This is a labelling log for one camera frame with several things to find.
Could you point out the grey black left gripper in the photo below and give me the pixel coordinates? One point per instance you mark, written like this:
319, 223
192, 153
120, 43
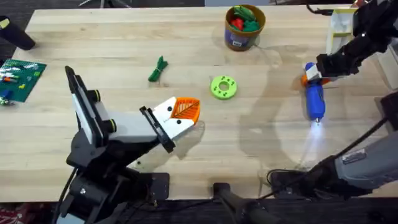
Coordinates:
133, 127

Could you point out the green disc with holes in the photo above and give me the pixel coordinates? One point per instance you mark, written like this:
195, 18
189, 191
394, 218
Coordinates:
224, 87

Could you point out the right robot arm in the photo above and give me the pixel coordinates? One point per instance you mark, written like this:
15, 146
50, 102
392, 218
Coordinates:
367, 165

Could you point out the blue electric screwdriver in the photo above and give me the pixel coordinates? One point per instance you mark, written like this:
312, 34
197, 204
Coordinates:
314, 99

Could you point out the black cylinder with yellow label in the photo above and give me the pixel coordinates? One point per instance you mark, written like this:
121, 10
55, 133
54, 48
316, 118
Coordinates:
15, 35

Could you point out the brown tub with toys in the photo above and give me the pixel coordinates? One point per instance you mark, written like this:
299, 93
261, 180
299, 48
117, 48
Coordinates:
244, 31

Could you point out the white box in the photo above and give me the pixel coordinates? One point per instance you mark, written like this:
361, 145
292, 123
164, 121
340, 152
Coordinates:
388, 65

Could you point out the black rail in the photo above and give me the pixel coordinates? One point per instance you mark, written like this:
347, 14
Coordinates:
311, 211

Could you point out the green board with blocks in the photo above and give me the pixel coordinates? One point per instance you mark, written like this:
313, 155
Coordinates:
18, 81

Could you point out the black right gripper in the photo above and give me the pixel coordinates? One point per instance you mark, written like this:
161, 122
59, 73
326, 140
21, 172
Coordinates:
342, 62

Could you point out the green toy vegetable bundle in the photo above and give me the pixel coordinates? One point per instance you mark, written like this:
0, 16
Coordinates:
158, 70

